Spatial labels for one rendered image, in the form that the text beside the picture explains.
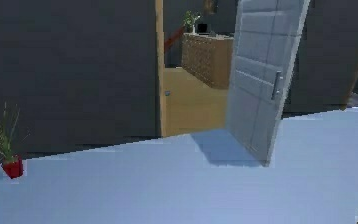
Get brown wooden chest of drawers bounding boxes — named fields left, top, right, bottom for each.
left=181, top=32, right=235, bottom=90

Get grey panelled room door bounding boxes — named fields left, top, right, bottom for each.
left=224, top=0, right=312, bottom=168

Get small green plant white pot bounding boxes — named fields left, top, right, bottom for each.
left=182, top=10, right=202, bottom=35

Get house plant in red pot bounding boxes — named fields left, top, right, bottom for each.
left=0, top=101, right=31, bottom=180

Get grey door handle bar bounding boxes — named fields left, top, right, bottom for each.
left=270, top=70, right=284, bottom=101

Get framed picture on wall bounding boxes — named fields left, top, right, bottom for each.
left=203, top=0, right=219, bottom=15

